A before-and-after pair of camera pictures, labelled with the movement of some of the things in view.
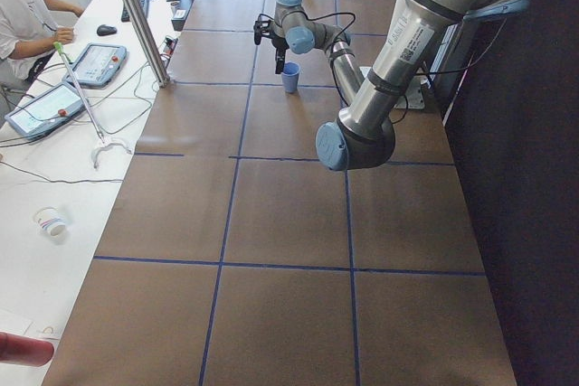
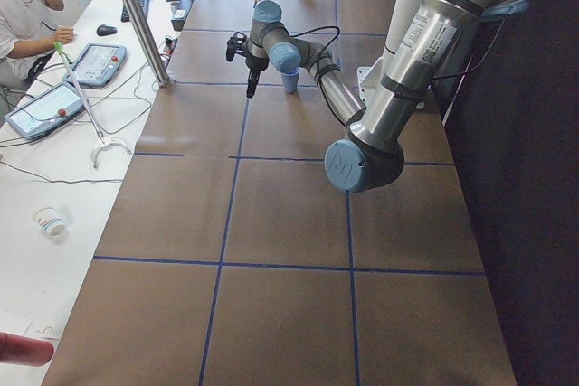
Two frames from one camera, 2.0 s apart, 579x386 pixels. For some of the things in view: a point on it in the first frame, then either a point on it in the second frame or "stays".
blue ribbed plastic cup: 290,76 stays
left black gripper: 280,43 → 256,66
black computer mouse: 105,30 stays
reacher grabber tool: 103,140 stays
